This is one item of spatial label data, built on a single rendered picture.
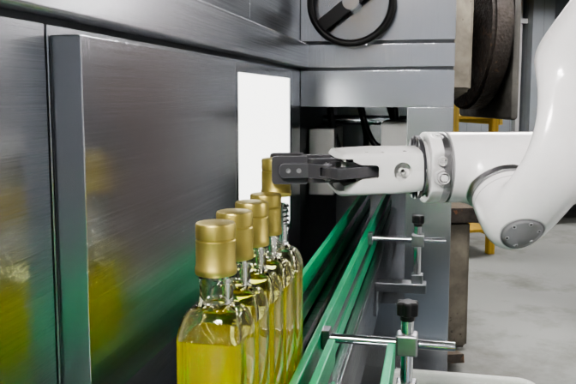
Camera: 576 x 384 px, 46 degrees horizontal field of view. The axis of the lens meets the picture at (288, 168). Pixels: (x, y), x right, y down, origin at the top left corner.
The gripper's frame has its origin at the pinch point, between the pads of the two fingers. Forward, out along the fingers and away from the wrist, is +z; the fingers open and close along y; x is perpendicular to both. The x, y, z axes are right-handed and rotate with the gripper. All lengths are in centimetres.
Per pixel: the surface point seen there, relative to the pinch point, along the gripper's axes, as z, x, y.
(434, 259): -43, -32, 83
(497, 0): -134, 60, 286
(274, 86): -1, 10, 53
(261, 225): 3.6, -4.4, -12.4
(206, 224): 8.5, -2.2, -23.0
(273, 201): 2.1, -2.9, -7.1
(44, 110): 22.4, 7.1, -19.0
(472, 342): -132, -135, 300
